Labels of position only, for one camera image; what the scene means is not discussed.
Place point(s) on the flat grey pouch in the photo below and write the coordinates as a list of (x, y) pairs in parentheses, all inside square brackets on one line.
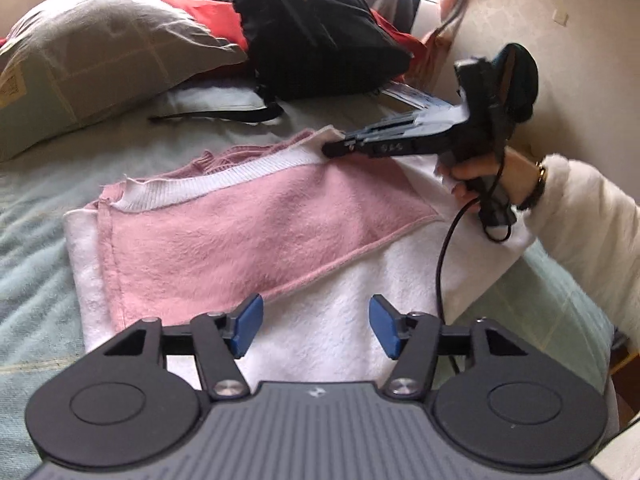
[(210, 100)]

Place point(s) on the grey pillow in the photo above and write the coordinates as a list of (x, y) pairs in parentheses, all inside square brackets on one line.
[(100, 60)]

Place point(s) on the black coat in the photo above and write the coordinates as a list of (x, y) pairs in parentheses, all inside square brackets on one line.
[(410, 5)]

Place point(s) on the dark blue jacket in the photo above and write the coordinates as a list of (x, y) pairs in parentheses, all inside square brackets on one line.
[(525, 80)]

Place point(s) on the red blanket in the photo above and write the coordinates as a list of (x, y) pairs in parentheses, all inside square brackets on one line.
[(210, 20)]

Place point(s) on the wall switch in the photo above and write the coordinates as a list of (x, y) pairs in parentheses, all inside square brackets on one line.
[(561, 17)]

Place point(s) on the pink and white sweater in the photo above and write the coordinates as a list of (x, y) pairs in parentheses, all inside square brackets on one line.
[(225, 230)]

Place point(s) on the green checked bedspread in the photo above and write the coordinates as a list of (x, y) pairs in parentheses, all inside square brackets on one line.
[(35, 240)]

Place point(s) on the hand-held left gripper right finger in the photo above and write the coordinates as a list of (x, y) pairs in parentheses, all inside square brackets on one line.
[(385, 327)]

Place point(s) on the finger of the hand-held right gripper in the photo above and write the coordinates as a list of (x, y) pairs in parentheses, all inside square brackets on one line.
[(342, 147)]

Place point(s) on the black backpack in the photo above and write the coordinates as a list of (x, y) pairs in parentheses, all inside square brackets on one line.
[(310, 35)]

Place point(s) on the person's right hand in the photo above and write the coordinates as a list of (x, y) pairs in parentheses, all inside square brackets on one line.
[(515, 175)]

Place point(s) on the orange patterned curtain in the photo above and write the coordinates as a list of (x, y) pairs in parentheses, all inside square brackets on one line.
[(450, 20)]

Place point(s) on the paperback book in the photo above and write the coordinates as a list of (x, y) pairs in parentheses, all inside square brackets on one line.
[(425, 100)]

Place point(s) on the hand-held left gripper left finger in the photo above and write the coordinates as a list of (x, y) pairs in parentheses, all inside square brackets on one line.
[(247, 325)]

